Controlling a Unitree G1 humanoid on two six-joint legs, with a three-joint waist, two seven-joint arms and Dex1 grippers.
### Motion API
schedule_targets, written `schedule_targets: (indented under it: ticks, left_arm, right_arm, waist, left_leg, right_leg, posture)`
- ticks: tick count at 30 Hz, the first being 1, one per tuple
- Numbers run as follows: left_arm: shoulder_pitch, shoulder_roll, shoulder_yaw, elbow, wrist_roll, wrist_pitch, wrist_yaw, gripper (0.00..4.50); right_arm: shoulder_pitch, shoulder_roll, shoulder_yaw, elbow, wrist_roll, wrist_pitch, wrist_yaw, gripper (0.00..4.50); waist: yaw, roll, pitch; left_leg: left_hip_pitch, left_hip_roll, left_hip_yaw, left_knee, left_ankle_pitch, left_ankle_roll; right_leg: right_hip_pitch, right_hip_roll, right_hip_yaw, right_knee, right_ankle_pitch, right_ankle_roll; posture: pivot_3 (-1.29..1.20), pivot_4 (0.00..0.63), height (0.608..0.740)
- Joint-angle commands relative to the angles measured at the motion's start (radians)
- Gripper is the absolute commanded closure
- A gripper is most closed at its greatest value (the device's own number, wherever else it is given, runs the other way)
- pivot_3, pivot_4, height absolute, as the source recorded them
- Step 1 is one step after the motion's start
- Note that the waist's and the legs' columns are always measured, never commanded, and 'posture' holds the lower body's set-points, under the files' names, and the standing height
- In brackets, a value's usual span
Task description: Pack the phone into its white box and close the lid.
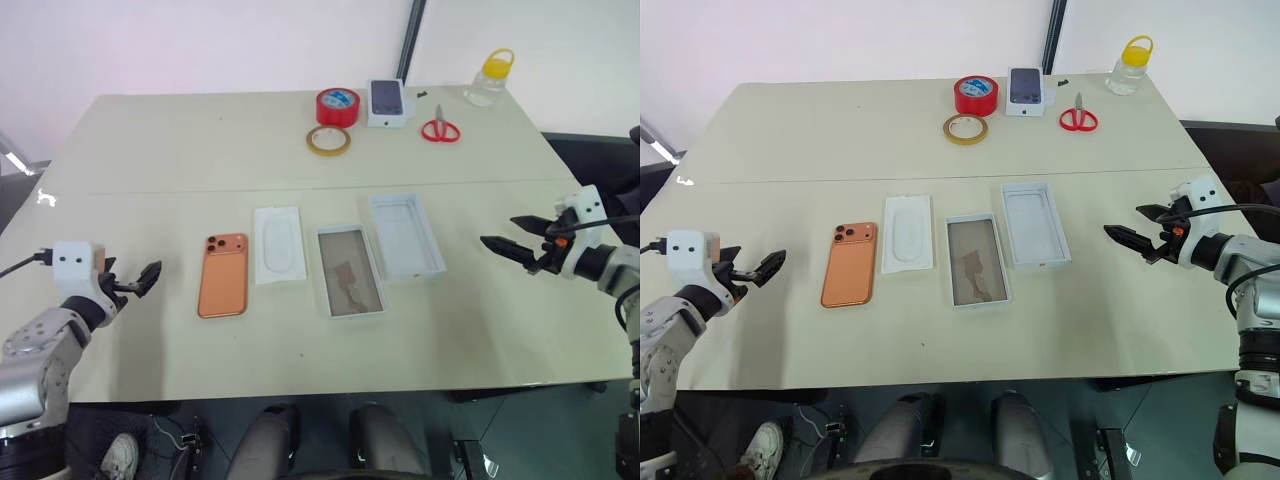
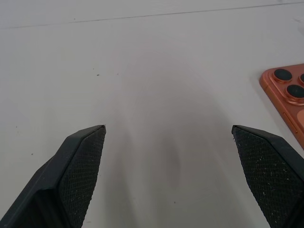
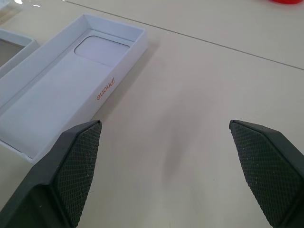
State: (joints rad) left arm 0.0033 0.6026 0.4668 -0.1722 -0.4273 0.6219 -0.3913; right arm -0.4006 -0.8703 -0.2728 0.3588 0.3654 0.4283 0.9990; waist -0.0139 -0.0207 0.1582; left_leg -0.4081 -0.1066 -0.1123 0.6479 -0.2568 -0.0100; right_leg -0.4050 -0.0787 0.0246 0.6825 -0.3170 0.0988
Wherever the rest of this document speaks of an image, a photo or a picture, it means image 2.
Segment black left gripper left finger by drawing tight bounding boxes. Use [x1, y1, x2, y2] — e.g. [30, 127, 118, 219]
[0, 124, 106, 228]

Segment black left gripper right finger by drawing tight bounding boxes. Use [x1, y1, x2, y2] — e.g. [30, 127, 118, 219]
[231, 125, 304, 228]

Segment orange smartphone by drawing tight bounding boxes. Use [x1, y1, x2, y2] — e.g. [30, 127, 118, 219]
[260, 63, 304, 150]

